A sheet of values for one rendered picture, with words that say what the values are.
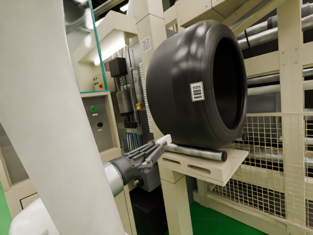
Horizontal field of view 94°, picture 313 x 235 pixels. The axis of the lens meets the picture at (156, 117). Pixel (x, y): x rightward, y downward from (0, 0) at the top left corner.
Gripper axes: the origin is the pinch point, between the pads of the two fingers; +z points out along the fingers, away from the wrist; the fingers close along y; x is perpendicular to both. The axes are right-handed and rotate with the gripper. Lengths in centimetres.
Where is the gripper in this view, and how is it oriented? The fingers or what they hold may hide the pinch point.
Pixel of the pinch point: (164, 141)
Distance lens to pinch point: 54.0
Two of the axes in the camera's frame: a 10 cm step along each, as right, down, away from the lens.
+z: 6.8, -3.3, 6.6
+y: -6.9, 0.1, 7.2
